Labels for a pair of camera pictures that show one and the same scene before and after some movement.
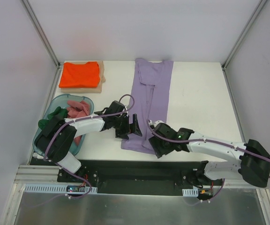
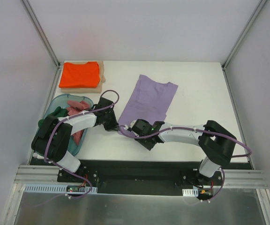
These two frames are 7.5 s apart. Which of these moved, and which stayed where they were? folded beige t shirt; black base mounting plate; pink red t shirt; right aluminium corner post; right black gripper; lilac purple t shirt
Moved: lilac purple t shirt; right black gripper
Stayed: pink red t shirt; right aluminium corner post; folded beige t shirt; black base mounting plate
